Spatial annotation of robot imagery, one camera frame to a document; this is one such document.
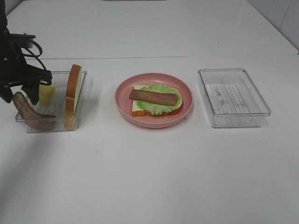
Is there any bread slice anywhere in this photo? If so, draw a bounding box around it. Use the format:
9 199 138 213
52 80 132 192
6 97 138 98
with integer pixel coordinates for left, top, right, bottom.
64 64 83 130
129 84 183 117

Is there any yellow cheese slice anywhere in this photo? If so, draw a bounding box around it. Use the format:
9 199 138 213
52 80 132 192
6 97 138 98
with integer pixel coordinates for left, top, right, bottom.
39 81 56 105

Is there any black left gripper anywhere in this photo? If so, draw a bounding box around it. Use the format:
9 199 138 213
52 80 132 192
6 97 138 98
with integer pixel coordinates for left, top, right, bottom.
0 30 52 105

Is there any clear plastic container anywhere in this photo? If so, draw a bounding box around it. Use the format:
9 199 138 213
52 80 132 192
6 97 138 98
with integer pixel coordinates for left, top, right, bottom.
198 68 271 128
15 70 92 133

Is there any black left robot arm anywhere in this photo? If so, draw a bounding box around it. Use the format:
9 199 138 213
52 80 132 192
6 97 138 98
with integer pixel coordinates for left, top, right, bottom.
0 0 52 105

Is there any pink round plate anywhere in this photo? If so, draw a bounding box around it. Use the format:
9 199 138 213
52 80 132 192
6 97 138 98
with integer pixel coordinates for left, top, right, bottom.
114 73 193 128

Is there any bacon strip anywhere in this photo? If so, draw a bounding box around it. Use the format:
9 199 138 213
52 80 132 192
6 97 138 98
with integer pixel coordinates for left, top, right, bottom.
129 89 178 105
12 91 56 131

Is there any right clear plastic container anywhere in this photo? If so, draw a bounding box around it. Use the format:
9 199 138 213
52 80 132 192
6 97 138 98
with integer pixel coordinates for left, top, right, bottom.
198 68 271 128

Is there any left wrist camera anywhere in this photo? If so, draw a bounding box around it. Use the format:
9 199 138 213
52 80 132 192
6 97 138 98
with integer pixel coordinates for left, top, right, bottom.
10 34 36 48

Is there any left clear plastic container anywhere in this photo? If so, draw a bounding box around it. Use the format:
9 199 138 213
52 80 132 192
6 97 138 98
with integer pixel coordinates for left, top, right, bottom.
15 70 92 133

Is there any green lettuce leaf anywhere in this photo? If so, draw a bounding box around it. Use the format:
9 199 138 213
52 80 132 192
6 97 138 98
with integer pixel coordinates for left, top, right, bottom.
132 84 183 116

